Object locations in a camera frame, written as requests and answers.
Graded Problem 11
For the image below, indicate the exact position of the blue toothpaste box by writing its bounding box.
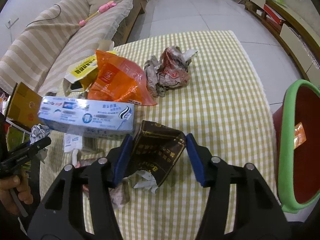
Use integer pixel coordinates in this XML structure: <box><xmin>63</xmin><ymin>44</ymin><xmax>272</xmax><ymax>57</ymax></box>
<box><xmin>38</xmin><ymin>96</ymin><xmax>135</xmax><ymax>138</ymax></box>

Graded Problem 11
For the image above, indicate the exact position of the black gold cigarette box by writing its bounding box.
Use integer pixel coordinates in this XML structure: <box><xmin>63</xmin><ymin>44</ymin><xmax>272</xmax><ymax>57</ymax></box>
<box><xmin>125</xmin><ymin>120</ymin><xmax>186</xmax><ymax>186</ymax></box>

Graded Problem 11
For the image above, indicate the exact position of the orange plastic bag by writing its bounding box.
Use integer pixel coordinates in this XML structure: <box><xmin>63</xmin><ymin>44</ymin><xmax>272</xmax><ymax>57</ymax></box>
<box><xmin>87</xmin><ymin>50</ymin><xmax>157</xmax><ymax>106</ymax></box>

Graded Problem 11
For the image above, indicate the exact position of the newspaper ball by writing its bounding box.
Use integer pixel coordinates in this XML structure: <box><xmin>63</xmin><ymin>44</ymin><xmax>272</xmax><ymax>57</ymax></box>
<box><xmin>144</xmin><ymin>46</ymin><xmax>198</xmax><ymax>98</ymax></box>

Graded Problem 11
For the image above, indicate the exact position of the green rimmed red trash bin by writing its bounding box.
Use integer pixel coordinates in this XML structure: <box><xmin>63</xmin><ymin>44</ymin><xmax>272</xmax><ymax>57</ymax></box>
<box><xmin>273</xmin><ymin>80</ymin><xmax>319</xmax><ymax>213</ymax></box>

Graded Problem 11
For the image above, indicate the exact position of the left hand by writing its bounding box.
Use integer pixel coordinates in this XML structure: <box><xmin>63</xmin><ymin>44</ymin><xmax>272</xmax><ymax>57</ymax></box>
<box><xmin>1</xmin><ymin>170</ymin><xmax>33</xmax><ymax>216</ymax></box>

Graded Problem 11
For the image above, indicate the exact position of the small crumpled paper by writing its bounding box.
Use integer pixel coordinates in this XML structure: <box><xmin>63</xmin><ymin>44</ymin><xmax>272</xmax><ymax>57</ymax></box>
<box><xmin>29</xmin><ymin>124</ymin><xmax>50</xmax><ymax>144</ymax></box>

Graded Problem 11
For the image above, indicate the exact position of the orange cardboard box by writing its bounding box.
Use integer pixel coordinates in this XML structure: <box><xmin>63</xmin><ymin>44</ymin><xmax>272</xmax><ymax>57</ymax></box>
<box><xmin>6</xmin><ymin>82</ymin><xmax>42</xmax><ymax>129</ymax></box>

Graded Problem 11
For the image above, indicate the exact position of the torn yellow cardboard box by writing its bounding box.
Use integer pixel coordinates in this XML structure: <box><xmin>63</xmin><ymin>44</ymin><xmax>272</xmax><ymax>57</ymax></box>
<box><xmin>62</xmin><ymin>54</ymin><xmax>99</xmax><ymax>95</ymax></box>

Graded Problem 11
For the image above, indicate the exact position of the beige striped sofa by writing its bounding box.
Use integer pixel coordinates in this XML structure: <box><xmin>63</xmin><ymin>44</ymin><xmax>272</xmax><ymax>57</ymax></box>
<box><xmin>1</xmin><ymin>0</ymin><xmax>144</xmax><ymax>96</ymax></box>

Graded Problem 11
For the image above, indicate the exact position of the long low TV cabinet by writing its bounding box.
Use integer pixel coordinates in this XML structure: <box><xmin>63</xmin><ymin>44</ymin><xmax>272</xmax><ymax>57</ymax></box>
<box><xmin>245</xmin><ymin>0</ymin><xmax>319</xmax><ymax>87</ymax></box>

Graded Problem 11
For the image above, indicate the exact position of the pink toy wand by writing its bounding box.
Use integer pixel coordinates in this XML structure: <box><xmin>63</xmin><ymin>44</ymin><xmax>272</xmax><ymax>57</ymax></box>
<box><xmin>79</xmin><ymin>1</ymin><xmax>117</xmax><ymax>27</ymax></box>

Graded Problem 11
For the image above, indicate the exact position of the black cable on sofa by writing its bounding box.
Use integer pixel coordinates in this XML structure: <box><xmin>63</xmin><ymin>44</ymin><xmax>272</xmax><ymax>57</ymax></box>
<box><xmin>24</xmin><ymin>3</ymin><xmax>62</xmax><ymax>28</ymax></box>

